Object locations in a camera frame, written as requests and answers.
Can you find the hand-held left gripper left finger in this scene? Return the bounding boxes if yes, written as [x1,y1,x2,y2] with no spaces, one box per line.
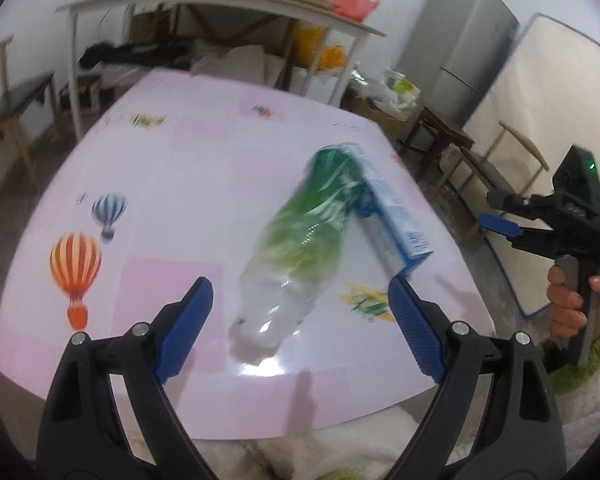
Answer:
[36,276,216,480]

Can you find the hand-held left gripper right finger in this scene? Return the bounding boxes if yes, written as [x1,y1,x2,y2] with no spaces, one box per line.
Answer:
[385,276,567,480]

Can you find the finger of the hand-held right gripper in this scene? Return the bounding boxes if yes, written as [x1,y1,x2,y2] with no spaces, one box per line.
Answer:
[486,189,536,217]
[479,213,552,251]

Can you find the clear bottle with green label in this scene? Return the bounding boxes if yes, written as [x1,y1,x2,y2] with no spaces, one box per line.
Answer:
[228,142,366,366]

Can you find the person's right forearm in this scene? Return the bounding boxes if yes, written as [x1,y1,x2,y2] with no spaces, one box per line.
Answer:
[539,322,600,466]

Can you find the person's right hand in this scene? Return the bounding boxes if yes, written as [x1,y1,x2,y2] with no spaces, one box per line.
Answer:
[546,263,600,345]

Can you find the wooden chair with black seat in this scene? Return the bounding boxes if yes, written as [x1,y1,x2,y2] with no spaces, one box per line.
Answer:
[435,120,551,241]
[0,35,61,201]

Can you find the blue white carton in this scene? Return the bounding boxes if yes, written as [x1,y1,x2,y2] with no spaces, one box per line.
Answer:
[347,144,436,281]

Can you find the dark wooden stool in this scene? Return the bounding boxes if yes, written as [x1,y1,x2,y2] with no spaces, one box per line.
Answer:
[397,105,476,181]

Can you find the white mattress with blue edge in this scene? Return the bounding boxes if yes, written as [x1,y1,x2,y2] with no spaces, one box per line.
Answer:
[462,12,600,318]

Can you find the cardboard box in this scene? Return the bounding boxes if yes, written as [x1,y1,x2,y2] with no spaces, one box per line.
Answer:
[347,95,411,141]

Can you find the green white carton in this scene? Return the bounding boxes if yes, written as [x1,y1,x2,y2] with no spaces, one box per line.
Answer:
[382,69,422,108]

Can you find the grey refrigerator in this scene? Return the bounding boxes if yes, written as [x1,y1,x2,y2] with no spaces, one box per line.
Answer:
[395,0,520,126]

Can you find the clear plastic bags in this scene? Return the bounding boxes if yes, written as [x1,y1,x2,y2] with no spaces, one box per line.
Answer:
[347,67,396,106]

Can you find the yellow plastic bag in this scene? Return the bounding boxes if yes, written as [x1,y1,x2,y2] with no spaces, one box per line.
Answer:
[292,25,328,68]
[317,44,348,72]

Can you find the red plastic bag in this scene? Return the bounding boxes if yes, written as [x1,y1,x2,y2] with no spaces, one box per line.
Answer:
[314,0,381,22]

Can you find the white plastic sheet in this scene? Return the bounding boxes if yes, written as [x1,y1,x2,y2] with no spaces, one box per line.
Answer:
[190,42,301,93]

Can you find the black cloth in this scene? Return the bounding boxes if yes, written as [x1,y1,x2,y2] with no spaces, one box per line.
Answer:
[77,42,186,68]

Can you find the wooden side table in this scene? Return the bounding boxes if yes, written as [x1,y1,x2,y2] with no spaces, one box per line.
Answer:
[55,0,387,141]

